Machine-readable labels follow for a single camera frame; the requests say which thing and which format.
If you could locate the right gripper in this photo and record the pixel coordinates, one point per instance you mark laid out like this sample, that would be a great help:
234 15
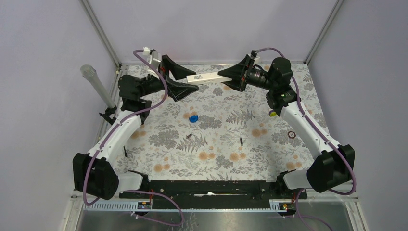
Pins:
240 71

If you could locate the white remote control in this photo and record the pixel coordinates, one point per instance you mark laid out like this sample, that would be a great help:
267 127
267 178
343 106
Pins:
200 79

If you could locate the floral patterned table mat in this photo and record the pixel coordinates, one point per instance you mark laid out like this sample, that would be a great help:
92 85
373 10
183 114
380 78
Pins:
160 149

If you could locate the white purple green block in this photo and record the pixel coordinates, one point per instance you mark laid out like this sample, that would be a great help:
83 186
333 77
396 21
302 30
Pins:
272 113

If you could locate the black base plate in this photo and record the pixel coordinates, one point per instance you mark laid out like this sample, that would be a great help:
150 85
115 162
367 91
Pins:
204 194

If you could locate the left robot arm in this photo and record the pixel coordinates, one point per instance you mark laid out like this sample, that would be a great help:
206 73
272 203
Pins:
93 171

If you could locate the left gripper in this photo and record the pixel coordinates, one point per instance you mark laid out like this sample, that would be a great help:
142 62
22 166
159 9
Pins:
175 90

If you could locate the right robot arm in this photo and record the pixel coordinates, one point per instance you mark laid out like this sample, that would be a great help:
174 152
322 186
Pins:
333 162

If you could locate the blue plastic piece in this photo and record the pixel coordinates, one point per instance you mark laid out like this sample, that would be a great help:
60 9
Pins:
194 118

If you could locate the microphone on black tripod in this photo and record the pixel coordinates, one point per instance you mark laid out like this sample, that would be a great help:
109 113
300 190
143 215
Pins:
111 143

